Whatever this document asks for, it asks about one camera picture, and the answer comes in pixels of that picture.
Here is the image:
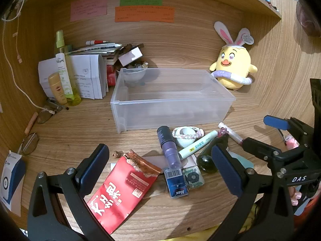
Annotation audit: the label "brown crumpled packaging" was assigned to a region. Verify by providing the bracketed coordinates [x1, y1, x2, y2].
[114, 43, 145, 63]

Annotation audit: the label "dark green spray bottle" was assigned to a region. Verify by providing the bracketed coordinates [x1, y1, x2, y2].
[196, 134, 230, 174]

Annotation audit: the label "white folded paper booklets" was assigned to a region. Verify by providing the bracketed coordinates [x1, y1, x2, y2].
[38, 54, 109, 100]

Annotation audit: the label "green paper note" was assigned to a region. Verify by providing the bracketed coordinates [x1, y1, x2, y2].
[120, 0, 162, 6]

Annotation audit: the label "pastel braided hair tie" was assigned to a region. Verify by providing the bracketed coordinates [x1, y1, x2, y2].
[172, 127, 205, 140]

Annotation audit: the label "dark metal clip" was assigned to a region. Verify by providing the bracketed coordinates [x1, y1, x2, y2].
[46, 99, 64, 112]

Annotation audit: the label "yellow green spray bottle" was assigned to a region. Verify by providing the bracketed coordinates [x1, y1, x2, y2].
[55, 30, 82, 106]

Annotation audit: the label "red boxes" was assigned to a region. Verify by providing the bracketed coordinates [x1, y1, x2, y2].
[107, 64, 119, 87]

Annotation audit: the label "eyeglasses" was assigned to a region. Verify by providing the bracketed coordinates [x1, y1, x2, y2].
[19, 107, 64, 156]

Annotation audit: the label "dark mauve round object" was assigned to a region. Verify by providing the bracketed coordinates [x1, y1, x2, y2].
[296, 0, 321, 37]

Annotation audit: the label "orange cloth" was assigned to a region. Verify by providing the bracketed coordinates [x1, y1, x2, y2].
[293, 193, 321, 229]

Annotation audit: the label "small white box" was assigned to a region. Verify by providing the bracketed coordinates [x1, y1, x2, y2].
[118, 47, 143, 67]

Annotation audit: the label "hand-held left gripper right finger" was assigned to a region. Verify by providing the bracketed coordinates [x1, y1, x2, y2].
[209, 144, 296, 241]

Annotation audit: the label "light green tube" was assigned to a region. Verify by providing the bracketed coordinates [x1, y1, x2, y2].
[179, 130, 217, 160]

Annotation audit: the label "clear plastic storage bin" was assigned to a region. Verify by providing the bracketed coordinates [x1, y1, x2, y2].
[110, 68, 236, 134]

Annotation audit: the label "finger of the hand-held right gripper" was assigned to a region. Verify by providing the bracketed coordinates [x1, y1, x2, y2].
[263, 115, 314, 137]
[242, 137, 283, 161]

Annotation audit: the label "white cable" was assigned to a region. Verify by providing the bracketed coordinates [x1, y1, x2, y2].
[1, 0, 57, 114]

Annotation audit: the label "green floral packet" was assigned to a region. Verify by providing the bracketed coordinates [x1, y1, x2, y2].
[182, 166, 204, 190]

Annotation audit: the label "red snack packet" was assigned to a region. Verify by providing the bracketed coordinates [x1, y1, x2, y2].
[86, 149, 162, 235]

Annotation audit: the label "pink paper note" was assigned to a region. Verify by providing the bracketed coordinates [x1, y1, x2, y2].
[70, 0, 108, 22]

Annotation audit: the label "bowl of small trinkets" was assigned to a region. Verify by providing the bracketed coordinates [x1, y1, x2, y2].
[116, 61, 149, 84]

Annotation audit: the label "pink and white tube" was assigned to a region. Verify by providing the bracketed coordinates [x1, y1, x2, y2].
[218, 122, 244, 145]

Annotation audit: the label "white cosmetic tube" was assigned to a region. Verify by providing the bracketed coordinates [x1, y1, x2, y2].
[55, 53, 74, 101]

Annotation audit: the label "yellow chick plush toy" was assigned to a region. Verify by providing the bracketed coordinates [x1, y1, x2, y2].
[209, 21, 258, 91]

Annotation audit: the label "person's right hand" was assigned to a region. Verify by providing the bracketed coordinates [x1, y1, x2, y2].
[288, 187, 305, 206]

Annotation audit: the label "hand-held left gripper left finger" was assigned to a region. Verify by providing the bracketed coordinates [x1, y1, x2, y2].
[27, 144, 116, 241]

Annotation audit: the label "stack of pamphlets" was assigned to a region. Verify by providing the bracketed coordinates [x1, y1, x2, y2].
[68, 43, 123, 56]

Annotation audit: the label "purple bottle with dark cap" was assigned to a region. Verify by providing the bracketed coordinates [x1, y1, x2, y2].
[157, 126, 182, 170]

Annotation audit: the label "beige sunscreen stick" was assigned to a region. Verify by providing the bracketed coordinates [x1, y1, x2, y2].
[48, 72, 68, 105]

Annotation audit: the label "blue and white box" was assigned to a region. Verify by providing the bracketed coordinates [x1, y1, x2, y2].
[0, 150, 27, 217]

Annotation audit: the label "small blue box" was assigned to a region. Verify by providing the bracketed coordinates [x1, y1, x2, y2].
[164, 167, 189, 198]

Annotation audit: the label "orange paper note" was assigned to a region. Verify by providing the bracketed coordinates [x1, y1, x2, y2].
[115, 5, 175, 23]

